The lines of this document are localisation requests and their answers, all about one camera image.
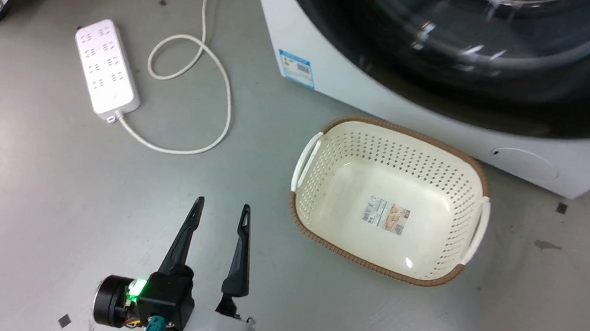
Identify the white front-load washing machine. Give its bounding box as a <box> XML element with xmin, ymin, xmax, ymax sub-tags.
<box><xmin>238</xmin><ymin>0</ymin><xmax>590</xmax><ymax>201</ymax></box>

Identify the white power strip cable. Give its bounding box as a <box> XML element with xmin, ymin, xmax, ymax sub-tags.
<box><xmin>112</xmin><ymin>0</ymin><xmax>241</xmax><ymax>160</ymax></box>

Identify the dark glass washing machine door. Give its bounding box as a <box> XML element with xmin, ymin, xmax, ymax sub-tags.
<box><xmin>271</xmin><ymin>0</ymin><xmax>590</xmax><ymax>142</ymax></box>

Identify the white power strip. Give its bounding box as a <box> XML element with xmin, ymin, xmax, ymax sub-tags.
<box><xmin>69</xmin><ymin>17</ymin><xmax>147</xmax><ymax>125</ymax></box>

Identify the blue white energy label sticker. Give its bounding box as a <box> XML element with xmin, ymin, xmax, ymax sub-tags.
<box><xmin>276</xmin><ymin>48</ymin><xmax>318</xmax><ymax>90</ymax></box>

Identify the cream perforated laundry basket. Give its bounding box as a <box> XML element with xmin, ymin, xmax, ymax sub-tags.
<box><xmin>283</xmin><ymin>111</ymin><xmax>498</xmax><ymax>292</ymax></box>

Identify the round white drain filter cover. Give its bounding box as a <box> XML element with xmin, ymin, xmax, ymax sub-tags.
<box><xmin>489</xmin><ymin>146</ymin><xmax>561</xmax><ymax>183</ymax></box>

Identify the product label sticker in basket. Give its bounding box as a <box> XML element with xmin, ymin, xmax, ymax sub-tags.
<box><xmin>360</xmin><ymin>195</ymin><xmax>413</xmax><ymax>237</ymax></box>

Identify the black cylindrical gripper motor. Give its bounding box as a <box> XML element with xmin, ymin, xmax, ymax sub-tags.
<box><xmin>91</xmin><ymin>274</ymin><xmax>140</xmax><ymax>330</ymax></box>

